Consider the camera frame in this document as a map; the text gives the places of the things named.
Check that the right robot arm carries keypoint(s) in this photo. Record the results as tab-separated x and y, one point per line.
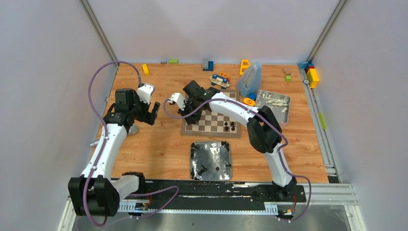
264	131

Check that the grey cylinder tube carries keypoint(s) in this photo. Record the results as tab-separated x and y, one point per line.
133	130

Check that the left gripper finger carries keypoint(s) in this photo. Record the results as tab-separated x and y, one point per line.
148	118
154	112

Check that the wooden brown block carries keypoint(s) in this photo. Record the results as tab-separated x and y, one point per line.
286	72

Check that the translucent blue plastic container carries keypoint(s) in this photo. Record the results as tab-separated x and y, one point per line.
250	81

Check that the yellow block far left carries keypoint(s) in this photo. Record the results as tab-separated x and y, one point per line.
146	70

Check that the red yellow blue block toy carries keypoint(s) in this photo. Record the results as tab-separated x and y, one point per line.
250	100

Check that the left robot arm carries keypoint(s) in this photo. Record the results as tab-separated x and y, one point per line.
105	153

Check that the silver tray white pieces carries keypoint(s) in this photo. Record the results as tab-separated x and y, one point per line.
278	103

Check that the silver tray black pieces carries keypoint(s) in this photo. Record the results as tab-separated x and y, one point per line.
210	161

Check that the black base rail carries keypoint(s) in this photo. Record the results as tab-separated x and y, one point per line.
212	195

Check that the yellow red blue brick stack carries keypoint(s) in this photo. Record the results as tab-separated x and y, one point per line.
311	73

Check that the yellow triangular frame toy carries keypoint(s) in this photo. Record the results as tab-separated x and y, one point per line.
245	64

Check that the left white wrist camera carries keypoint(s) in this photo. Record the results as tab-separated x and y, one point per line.
145	93

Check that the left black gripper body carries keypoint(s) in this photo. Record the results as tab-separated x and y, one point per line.
150	112

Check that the green block at wall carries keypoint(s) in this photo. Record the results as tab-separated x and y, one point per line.
173	61

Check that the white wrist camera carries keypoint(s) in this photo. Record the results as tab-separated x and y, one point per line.
178	99
145	93

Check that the colourful toy car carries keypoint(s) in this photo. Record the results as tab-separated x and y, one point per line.
221	79

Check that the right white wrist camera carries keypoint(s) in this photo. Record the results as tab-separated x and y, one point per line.
178	99

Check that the wooden chessboard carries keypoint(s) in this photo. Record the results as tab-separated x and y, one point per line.
211	124

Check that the blue grey block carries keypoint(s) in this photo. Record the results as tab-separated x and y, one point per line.
207	65

